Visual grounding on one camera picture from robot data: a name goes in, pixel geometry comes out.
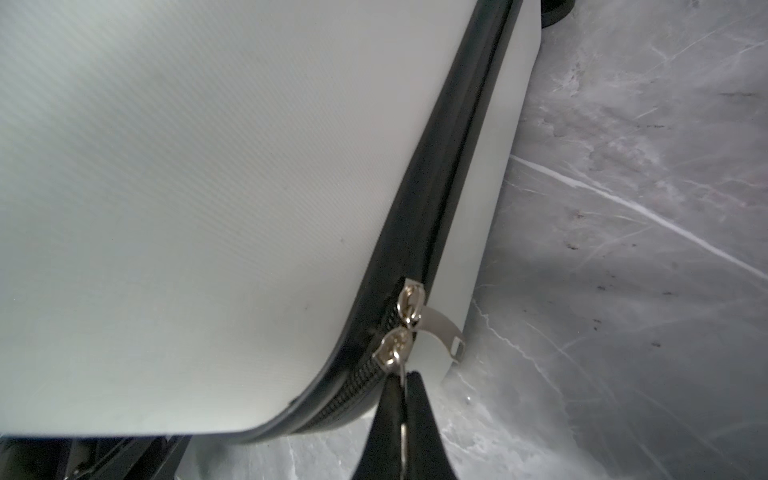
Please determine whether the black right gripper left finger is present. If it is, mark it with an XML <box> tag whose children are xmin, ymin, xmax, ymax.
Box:
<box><xmin>352</xmin><ymin>374</ymin><xmax>404</xmax><ymax>480</ymax></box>

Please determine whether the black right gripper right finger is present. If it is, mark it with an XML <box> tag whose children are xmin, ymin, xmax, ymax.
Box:
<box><xmin>403</xmin><ymin>371</ymin><xmax>458</xmax><ymax>480</ymax></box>

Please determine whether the white hard-shell suitcase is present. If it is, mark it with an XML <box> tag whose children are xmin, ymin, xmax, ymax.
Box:
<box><xmin>1</xmin><ymin>1</ymin><xmax>544</xmax><ymax>441</ymax></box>

